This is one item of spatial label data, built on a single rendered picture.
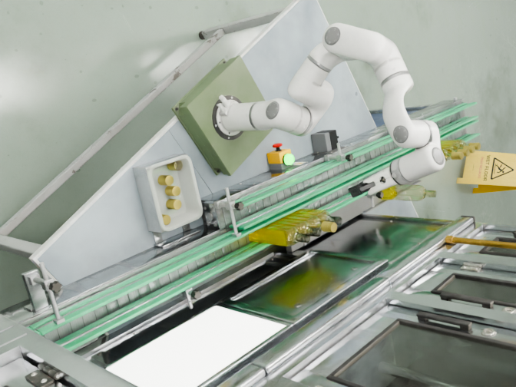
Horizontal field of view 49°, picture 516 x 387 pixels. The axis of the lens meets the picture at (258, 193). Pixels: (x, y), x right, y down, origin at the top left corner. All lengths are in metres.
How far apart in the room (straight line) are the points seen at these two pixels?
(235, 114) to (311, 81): 0.31
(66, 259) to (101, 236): 0.13
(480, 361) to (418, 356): 0.14
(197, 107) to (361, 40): 0.62
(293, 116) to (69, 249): 0.80
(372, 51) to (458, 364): 0.82
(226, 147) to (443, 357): 1.02
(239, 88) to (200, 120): 0.21
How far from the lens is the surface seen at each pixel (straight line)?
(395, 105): 1.56
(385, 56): 1.63
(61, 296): 1.73
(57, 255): 1.80
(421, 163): 1.56
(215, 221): 1.95
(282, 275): 1.96
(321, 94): 1.80
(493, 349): 1.51
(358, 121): 2.73
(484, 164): 5.15
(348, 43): 1.64
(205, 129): 1.96
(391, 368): 1.46
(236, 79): 2.06
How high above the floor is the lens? 2.38
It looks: 47 degrees down
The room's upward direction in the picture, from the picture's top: 93 degrees clockwise
